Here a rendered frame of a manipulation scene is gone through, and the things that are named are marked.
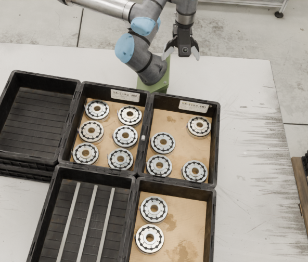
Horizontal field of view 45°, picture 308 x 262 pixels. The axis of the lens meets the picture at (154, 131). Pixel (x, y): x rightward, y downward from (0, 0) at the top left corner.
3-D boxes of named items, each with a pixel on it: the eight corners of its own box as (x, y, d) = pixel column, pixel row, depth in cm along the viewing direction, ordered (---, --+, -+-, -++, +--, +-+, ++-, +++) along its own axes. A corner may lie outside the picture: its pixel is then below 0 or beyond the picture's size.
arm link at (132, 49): (128, 71, 175) (106, 55, 167) (140, 47, 177) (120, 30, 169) (143, 72, 166) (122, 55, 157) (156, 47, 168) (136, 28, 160)
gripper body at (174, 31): (190, 35, 150) (193, 10, 140) (192, 50, 145) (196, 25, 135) (171, 35, 150) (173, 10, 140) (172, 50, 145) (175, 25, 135)
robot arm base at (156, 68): (141, 71, 186) (128, 60, 179) (164, 53, 179) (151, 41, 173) (145, 91, 176) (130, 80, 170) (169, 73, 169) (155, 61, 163)
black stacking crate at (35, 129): (18, 87, 168) (13, 70, 158) (83, 96, 168) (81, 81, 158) (-14, 164, 147) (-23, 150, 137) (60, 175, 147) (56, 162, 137)
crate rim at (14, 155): (13, 72, 160) (12, 68, 158) (82, 83, 160) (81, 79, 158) (-23, 153, 139) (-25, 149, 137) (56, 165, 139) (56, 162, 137)
